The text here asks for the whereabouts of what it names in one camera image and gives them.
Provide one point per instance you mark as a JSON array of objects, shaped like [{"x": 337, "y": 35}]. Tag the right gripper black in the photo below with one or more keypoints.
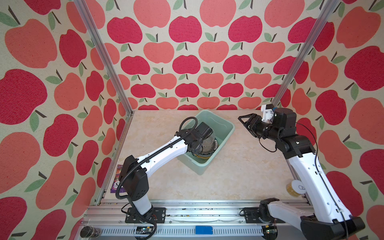
[{"x": 255, "y": 124}]

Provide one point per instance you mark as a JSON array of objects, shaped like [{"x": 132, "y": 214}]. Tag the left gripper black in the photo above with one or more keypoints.
[{"x": 194, "y": 151}]

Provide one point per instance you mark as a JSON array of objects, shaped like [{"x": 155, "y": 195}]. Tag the clear glass plate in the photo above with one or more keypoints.
[{"x": 209, "y": 144}]

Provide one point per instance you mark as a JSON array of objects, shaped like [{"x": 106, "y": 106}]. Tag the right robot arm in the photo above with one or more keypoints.
[{"x": 331, "y": 219}]

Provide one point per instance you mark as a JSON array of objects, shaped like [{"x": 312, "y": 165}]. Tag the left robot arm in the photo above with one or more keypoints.
[{"x": 135, "y": 174}]

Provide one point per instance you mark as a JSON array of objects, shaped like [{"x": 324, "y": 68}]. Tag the mint green plastic bin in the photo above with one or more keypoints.
[{"x": 222, "y": 130}]

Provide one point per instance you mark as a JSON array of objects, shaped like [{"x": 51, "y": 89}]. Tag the purple Fox's candy bag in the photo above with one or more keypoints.
[{"x": 116, "y": 181}]

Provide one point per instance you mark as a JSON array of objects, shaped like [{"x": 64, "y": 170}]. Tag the dark cylindrical can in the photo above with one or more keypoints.
[{"x": 90, "y": 232}]

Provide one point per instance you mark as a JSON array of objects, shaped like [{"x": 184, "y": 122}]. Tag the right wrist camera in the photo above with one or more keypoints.
[{"x": 267, "y": 113}]

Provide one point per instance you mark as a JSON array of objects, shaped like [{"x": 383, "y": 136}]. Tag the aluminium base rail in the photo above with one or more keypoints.
[{"x": 182, "y": 216}]

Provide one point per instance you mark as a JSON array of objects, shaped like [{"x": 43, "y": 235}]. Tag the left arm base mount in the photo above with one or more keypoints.
[{"x": 157, "y": 215}]

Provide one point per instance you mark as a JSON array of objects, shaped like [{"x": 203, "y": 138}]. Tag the blue block on rail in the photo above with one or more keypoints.
[{"x": 204, "y": 230}]

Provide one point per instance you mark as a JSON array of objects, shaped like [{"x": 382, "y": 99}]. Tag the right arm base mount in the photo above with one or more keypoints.
[{"x": 255, "y": 215}]

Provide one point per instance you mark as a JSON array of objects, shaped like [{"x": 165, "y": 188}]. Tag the left aluminium frame post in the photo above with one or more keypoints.
[{"x": 90, "y": 24}]

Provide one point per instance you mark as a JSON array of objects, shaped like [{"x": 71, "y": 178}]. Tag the aluminium frame post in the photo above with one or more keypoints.
[
  {"x": 319, "y": 24},
  {"x": 90, "y": 24}
]

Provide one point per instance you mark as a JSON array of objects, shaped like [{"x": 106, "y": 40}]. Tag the right aluminium frame post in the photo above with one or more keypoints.
[{"x": 319, "y": 24}]

